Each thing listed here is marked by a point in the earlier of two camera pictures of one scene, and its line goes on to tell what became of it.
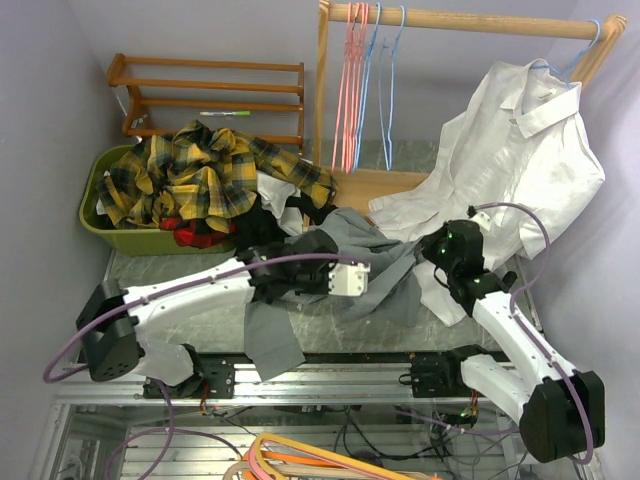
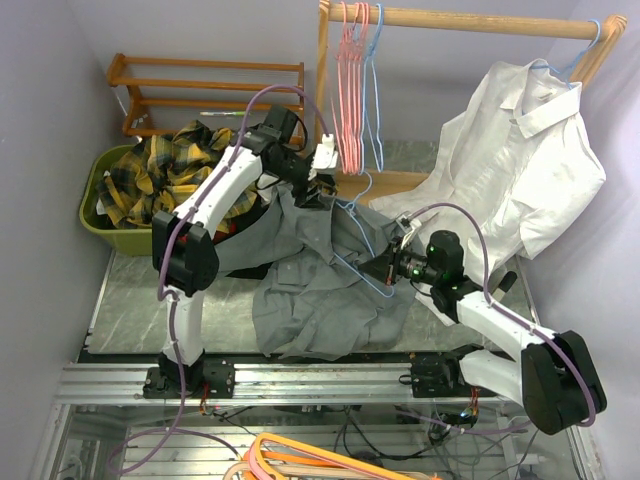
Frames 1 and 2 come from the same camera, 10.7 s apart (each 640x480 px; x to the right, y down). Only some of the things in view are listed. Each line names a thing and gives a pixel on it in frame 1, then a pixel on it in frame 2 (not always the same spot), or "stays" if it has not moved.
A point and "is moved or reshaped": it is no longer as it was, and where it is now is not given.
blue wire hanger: [387, 147] → [354, 209]
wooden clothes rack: [358, 188] stays
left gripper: [323, 287] → [314, 200]
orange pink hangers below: [271, 457] stays
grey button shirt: [272, 346] is moved or reshaped
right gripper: [429, 241] → [387, 266]
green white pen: [225, 113] stays
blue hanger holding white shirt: [576, 60] stays
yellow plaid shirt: [192, 171] stays
